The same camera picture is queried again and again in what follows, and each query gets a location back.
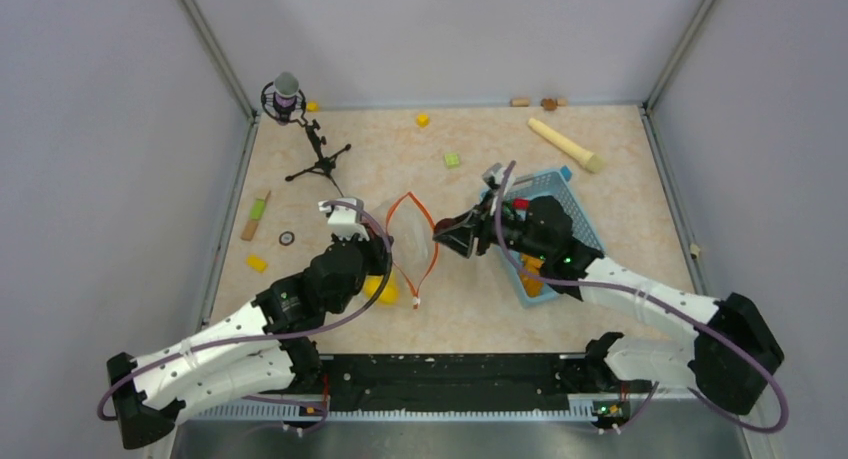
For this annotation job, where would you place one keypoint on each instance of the light blue plastic basket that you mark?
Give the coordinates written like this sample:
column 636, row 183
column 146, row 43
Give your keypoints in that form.
column 551, row 182

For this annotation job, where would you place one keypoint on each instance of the dark brown toy mushroom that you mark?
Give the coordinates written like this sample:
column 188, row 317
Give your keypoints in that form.
column 442, row 228

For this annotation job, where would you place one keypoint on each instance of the green wooden knife toy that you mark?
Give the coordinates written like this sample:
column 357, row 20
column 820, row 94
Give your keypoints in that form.
column 255, row 215

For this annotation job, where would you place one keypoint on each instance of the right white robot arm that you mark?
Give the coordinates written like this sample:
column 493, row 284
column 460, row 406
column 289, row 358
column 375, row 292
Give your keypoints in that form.
column 720, row 348

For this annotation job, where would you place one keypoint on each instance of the yellow block left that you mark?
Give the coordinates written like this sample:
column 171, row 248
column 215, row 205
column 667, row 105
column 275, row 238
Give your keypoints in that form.
column 256, row 263

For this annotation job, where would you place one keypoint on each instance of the green toy block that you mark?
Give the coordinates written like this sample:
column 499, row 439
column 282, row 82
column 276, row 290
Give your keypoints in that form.
column 452, row 160

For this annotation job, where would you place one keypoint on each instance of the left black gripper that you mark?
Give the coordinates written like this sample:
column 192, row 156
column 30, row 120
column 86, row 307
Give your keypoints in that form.
column 377, row 247

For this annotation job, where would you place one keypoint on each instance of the yellow toy lemon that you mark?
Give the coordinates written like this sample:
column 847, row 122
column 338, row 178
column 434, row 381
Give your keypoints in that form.
column 389, row 294

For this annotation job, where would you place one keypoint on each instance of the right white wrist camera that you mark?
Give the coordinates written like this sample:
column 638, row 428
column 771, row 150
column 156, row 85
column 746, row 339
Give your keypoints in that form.
column 497, row 180

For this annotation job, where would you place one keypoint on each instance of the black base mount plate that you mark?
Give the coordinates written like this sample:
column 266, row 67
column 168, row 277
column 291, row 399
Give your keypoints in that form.
column 465, row 383

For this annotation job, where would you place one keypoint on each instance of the microphone on black tripod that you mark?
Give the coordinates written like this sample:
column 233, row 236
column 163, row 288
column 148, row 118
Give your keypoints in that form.
column 284, row 102

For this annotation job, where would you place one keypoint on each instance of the cream wooden rolling pin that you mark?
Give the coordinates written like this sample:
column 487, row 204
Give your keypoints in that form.
column 587, row 159

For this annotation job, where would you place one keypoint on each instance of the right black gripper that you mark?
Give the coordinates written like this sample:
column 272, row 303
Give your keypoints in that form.
column 477, row 225

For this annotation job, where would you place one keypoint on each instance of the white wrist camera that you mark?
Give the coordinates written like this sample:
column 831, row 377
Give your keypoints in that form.
column 497, row 180
column 344, row 218

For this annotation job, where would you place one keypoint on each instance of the yellow cube block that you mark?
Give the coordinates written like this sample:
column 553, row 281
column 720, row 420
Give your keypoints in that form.
column 422, row 120

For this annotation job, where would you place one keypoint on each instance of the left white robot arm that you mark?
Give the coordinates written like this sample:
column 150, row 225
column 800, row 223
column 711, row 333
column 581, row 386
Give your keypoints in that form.
column 263, row 346

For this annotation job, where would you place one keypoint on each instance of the clear orange-zip bag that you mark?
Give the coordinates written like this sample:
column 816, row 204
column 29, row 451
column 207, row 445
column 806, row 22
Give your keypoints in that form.
column 410, row 226

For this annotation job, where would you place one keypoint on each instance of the red toy chili pepper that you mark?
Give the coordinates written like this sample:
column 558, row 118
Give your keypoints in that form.
column 520, row 203

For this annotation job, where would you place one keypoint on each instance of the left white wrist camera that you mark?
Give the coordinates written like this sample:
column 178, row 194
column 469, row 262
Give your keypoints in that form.
column 344, row 218

